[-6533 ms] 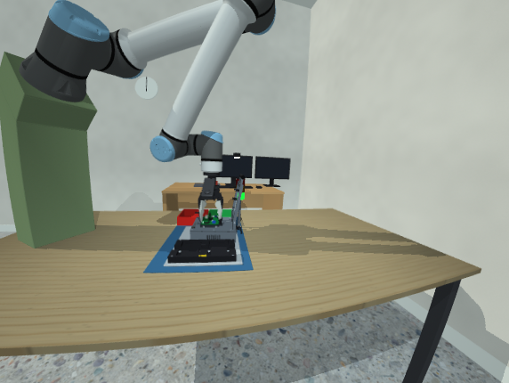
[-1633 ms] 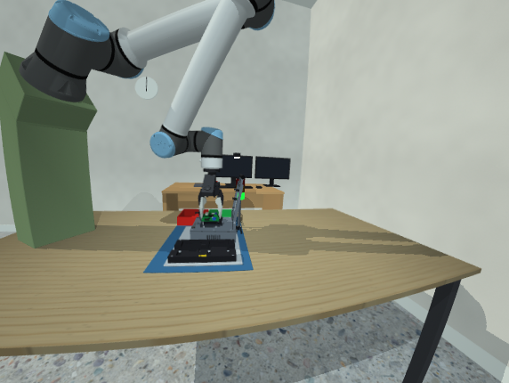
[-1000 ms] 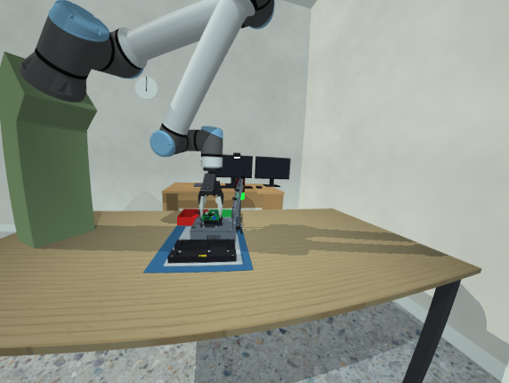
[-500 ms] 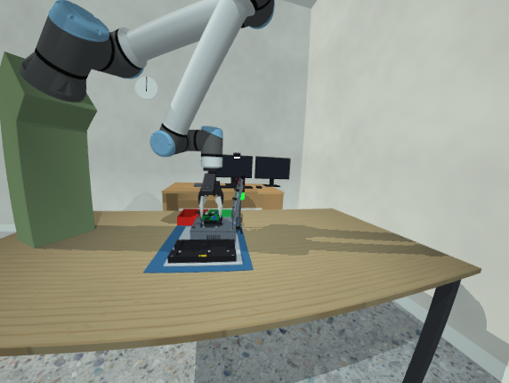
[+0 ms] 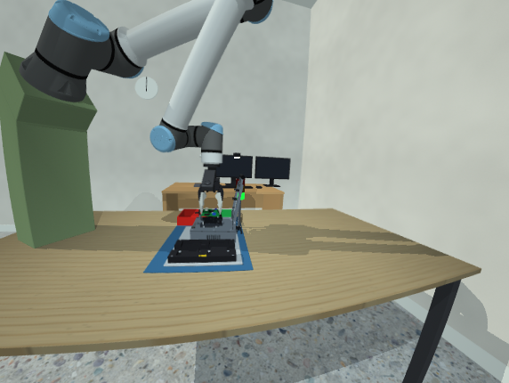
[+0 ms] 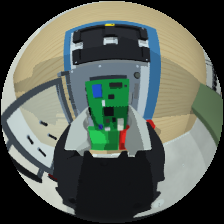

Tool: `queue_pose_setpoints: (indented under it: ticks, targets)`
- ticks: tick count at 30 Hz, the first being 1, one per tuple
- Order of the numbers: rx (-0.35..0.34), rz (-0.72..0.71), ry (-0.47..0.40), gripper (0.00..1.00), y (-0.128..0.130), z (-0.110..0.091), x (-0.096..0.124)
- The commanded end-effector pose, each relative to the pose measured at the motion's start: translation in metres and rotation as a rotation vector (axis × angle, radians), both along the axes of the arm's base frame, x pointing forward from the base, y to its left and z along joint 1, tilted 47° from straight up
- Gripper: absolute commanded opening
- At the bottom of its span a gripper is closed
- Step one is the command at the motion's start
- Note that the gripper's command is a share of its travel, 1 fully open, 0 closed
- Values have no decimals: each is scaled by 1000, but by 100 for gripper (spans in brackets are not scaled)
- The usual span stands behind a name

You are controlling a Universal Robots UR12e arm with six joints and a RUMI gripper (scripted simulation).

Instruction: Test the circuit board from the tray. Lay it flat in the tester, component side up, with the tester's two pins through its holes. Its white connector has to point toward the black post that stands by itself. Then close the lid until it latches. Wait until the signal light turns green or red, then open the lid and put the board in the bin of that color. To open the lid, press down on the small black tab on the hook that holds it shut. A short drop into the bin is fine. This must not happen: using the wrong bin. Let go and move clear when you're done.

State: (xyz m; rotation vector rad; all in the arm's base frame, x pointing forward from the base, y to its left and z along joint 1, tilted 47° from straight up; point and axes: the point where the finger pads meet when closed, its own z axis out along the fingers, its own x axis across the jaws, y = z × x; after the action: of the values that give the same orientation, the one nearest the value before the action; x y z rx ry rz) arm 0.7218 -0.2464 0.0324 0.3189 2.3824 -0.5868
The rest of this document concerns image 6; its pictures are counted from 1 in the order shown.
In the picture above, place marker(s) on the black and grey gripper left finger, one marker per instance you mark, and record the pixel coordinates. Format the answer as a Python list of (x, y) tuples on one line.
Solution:
[(73, 141)]

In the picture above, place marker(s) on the green bin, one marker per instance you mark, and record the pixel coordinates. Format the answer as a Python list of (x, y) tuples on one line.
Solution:
[(103, 140)]

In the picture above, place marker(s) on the red bin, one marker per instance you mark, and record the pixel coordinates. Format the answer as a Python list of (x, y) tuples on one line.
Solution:
[(122, 135)]

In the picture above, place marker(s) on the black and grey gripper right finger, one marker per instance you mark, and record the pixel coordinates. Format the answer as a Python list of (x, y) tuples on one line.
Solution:
[(143, 142)]

